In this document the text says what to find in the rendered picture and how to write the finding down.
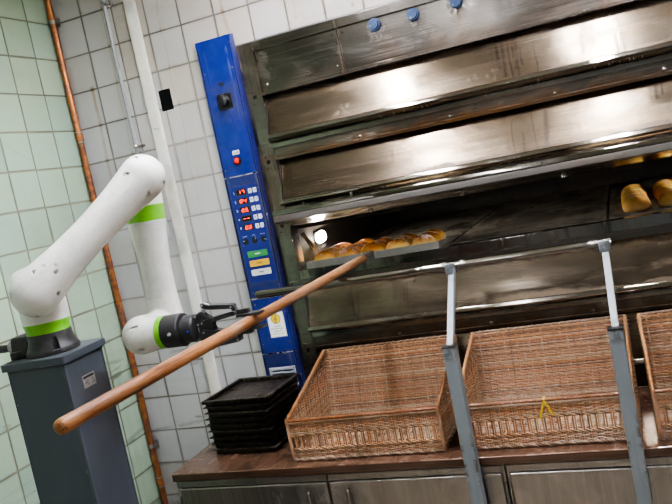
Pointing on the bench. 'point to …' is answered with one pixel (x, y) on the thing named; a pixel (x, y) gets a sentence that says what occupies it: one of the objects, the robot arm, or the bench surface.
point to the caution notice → (277, 325)
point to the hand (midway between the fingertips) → (251, 320)
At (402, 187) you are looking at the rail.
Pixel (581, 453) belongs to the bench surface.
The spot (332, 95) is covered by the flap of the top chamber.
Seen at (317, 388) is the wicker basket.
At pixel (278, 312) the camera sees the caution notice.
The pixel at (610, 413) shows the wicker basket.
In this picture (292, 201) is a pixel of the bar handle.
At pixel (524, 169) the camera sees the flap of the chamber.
